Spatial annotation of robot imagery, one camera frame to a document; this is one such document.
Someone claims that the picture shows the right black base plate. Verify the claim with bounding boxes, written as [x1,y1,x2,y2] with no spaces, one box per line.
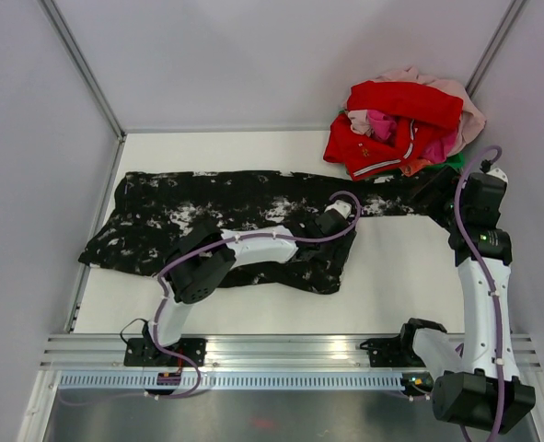
[360,337,425,368]

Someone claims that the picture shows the red trousers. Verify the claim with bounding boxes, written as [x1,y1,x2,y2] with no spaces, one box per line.
[323,80,463,181]

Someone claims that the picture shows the white slotted cable duct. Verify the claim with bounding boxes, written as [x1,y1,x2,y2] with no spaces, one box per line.
[59,371,403,391]

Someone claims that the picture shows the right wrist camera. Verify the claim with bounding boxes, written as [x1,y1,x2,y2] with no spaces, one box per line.
[480,159,508,185]

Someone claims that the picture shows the right aluminium frame post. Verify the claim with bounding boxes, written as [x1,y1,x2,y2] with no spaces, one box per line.
[466,0,529,97]

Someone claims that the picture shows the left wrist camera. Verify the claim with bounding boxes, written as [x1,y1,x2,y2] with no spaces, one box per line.
[325,200,352,219]

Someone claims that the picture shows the black white-splattered trousers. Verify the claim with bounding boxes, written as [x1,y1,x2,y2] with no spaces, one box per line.
[78,169,434,276]

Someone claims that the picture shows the left aluminium frame post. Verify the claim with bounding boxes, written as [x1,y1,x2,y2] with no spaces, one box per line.
[38,0,125,142]

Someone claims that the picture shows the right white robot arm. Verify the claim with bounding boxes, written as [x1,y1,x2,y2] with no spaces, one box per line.
[396,168,536,436]

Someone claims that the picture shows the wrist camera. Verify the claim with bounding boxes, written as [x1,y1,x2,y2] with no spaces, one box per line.
[325,200,352,219]
[480,159,508,185]

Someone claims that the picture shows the light pink trousers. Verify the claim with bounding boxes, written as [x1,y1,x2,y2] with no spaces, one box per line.
[344,66,486,154]

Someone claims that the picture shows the aluminium frame post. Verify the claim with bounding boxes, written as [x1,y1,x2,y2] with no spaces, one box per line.
[38,0,125,142]
[466,0,529,97]

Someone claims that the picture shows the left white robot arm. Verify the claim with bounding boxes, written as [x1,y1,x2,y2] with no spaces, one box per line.
[145,200,357,366]

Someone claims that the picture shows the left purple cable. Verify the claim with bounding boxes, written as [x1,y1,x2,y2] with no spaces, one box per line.
[155,191,363,360]

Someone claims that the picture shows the magenta pink trousers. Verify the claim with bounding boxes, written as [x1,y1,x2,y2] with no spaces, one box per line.
[367,110,398,143]

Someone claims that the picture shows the aluminium mounting rail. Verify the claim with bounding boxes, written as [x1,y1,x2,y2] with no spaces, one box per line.
[39,333,542,370]

